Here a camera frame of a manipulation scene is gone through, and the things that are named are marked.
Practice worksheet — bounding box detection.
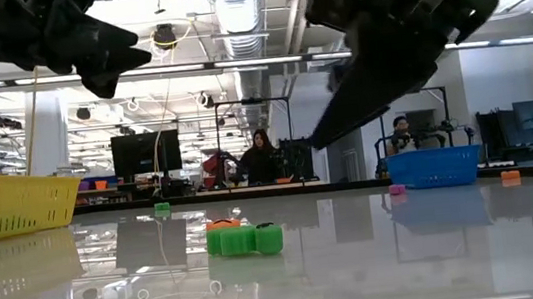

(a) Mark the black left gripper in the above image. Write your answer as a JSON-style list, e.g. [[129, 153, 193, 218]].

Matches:
[[0, 0, 157, 111]]

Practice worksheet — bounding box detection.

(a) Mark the person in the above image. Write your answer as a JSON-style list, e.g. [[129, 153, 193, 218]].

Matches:
[[233, 126, 282, 188], [383, 113, 422, 157]]

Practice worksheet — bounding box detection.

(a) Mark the grey door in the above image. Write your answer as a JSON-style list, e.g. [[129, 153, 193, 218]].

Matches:
[[324, 128, 369, 184]]

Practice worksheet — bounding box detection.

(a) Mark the black cabinet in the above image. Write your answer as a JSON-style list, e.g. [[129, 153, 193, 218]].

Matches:
[[278, 134, 317, 185]]

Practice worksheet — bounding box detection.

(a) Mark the blue plastic basket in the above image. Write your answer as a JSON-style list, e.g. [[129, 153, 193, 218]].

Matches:
[[383, 143, 485, 195]]

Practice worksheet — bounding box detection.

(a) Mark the long ceiling light strip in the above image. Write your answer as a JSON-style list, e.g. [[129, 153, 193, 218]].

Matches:
[[0, 18, 533, 106]]

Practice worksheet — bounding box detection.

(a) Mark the wooden top workbench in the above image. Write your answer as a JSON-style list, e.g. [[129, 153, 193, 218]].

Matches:
[[194, 176, 326, 200]]

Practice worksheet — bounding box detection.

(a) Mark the orange segmented toy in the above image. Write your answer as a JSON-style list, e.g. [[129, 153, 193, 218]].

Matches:
[[498, 168, 521, 182]]

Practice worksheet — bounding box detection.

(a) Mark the yellow plastic basket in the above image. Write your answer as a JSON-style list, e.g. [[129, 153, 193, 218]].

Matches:
[[0, 163, 89, 242]]

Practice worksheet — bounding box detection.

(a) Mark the orange pumpkin toy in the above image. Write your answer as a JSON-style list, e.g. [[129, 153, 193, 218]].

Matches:
[[204, 216, 242, 232]]

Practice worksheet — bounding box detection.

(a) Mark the black ceiling cable reel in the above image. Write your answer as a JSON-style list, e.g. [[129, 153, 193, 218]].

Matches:
[[151, 22, 179, 52]]

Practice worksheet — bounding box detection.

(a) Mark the black rig frame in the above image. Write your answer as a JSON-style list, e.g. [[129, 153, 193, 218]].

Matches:
[[375, 86, 456, 177], [212, 94, 300, 192]]

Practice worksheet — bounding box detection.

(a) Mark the silver ventilation duct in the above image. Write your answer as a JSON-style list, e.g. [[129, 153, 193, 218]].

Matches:
[[206, 0, 279, 131]]

